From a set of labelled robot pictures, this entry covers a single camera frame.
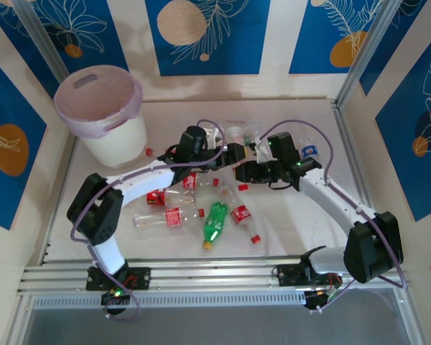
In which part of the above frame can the clear plastic bottle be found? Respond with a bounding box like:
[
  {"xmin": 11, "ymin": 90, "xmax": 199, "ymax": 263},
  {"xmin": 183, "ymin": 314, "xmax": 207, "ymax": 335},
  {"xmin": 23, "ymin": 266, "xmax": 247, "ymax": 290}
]
[{"xmin": 225, "ymin": 124, "xmax": 246, "ymax": 147}]

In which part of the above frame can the clear bottle blue label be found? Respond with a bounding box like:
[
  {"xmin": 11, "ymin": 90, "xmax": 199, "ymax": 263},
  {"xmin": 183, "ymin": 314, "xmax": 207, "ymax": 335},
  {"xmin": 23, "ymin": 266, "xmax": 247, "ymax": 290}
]
[{"xmin": 300, "ymin": 138, "xmax": 323, "ymax": 157}]

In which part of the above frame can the large clear cola bottle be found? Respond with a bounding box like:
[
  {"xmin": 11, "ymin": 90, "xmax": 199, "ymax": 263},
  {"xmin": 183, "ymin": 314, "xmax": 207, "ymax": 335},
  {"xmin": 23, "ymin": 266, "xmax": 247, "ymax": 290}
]
[{"xmin": 217, "ymin": 181, "xmax": 262, "ymax": 246}]

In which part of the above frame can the green plastic bottle yellow cap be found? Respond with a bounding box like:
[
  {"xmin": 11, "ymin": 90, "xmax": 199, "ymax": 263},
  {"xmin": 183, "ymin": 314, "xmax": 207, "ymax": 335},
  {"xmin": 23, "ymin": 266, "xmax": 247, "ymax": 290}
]
[{"xmin": 200, "ymin": 201, "xmax": 228, "ymax": 251}]

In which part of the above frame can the clear bottle red label yellow cap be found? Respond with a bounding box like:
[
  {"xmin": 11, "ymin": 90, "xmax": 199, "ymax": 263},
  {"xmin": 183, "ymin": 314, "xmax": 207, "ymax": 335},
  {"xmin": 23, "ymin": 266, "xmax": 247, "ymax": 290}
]
[{"xmin": 145, "ymin": 188, "xmax": 198, "ymax": 209}]

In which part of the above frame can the white plastic bin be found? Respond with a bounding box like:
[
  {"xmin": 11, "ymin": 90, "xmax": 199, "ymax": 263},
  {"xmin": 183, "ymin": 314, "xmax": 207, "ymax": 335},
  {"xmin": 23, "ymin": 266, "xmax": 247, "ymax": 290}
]
[{"xmin": 53, "ymin": 65, "xmax": 149, "ymax": 169}]

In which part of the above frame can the pink bin liner bag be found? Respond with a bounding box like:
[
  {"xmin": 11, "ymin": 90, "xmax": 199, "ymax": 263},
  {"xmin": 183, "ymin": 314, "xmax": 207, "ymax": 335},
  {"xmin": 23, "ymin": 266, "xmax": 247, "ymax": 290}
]
[{"xmin": 53, "ymin": 65, "xmax": 144, "ymax": 140}]

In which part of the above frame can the black right control board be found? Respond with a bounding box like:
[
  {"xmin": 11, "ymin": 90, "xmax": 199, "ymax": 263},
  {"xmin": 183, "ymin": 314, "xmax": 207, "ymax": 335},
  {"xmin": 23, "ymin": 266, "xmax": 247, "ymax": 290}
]
[{"xmin": 303, "ymin": 286, "xmax": 342, "ymax": 312}]

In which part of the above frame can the black control board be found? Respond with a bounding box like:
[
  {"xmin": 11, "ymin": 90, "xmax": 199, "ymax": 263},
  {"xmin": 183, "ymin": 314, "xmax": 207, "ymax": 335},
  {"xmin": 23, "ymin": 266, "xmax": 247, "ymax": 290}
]
[
  {"xmin": 100, "ymin": 287, "xmax": 132, "ymax": 313},
  {"xmin": 303, "ymin": 286, "xmax": 342, "ymax": 312}
]

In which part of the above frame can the grey metal panel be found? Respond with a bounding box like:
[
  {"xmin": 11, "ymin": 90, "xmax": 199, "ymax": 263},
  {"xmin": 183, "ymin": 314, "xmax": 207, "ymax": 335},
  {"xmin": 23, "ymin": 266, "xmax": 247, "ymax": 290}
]
[{"xmin": 6, "ymin": 287, "xmax": 431, "ymax": 345}]

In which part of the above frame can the black left control board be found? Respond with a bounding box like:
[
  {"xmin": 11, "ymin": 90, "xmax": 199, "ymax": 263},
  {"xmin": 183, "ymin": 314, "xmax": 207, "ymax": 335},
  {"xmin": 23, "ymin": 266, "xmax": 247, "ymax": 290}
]
[{"xmin": 100, "ymin": 287, "xmax": 132, "ymax": 313}]

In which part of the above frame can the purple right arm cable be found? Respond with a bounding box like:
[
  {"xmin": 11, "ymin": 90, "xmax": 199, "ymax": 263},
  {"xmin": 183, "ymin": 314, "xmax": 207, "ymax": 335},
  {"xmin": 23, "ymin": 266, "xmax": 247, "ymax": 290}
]
[{"xmin": 260, "ymin": 119, "xmax": 409, "ymax": 313}]

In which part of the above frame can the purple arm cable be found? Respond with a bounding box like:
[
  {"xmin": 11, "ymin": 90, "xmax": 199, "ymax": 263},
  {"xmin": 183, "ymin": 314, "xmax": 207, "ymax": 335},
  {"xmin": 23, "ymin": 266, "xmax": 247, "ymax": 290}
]
[
  {"xmin": 70, "ymin": 119, "xmax": 227, "ymax": 323},
  {"xmin": 260, "ymin": 119, "xmax": 409, "ymax": 313}
]

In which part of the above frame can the aluminium mounting rail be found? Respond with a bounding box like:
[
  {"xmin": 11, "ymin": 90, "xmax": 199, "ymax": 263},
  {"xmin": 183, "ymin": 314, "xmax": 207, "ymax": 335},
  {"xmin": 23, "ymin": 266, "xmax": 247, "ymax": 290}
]
[{"xmin": 16, "ymin": 255, "xmax": 410, "ymax": 298}]

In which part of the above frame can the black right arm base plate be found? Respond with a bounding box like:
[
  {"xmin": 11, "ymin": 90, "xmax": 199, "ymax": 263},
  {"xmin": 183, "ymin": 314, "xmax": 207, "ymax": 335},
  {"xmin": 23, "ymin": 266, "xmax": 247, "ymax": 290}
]
[{"xmin": 272, "ymin": 264, "xmax": 342, "ymax": 288}]

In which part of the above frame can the grey slotted cable duct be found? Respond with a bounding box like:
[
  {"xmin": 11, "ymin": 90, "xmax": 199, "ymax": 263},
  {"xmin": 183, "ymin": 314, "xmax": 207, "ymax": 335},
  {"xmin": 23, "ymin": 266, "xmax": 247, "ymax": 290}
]
[{"xmin": 30, "ymin": 291, "xmax": 308, "ymax": 311}]

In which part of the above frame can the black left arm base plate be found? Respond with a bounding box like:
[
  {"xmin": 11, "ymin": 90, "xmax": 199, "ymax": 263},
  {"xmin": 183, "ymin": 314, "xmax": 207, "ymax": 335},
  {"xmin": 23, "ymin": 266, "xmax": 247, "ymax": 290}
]
[{"xmin": 85, "ymin": 267, "xmax": 152, "ymax": 291}]

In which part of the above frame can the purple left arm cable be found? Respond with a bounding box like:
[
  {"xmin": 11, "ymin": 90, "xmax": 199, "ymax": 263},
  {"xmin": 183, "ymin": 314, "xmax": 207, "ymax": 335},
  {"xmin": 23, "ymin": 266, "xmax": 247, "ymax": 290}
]
[{"xmin": 70, "ymin": 119, "xmax": 227, "ymax": 323}]

